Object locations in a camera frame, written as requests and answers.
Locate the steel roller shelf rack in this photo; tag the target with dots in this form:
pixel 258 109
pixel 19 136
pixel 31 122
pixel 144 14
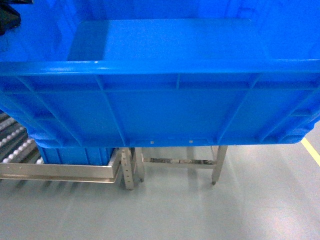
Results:
pixel 21 160

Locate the large blue plastic crate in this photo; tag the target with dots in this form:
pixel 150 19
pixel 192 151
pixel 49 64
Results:
pixel 151 73

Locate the blue crate on shelf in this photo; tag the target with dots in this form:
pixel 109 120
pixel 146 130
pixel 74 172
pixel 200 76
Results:
pixel 92 156

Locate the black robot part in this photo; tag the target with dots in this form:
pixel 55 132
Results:
pixel 9 18

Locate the steel table frame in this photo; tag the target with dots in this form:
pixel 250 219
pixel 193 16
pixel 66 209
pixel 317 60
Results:
pixel 191 157

